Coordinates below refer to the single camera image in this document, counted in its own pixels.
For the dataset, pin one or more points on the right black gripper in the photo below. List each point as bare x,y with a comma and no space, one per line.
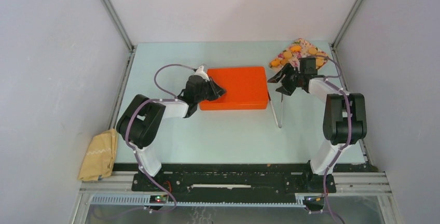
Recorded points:
284,89

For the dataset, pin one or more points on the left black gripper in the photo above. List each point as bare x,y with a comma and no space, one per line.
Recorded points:
218,92

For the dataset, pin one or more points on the orange tin lid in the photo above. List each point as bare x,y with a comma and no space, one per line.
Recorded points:
246,88

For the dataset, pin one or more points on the floral tray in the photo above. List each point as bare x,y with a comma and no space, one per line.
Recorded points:
294,61

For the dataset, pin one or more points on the metal tongs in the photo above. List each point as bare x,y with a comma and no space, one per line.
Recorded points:
277,119

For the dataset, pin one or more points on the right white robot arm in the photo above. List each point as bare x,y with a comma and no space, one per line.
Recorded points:
344,120

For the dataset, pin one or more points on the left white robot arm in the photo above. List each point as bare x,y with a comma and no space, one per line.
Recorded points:
140,122

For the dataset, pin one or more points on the yellow cloth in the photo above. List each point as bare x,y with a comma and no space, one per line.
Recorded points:
100,157

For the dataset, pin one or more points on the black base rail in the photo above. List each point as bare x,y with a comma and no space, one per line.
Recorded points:
236,183

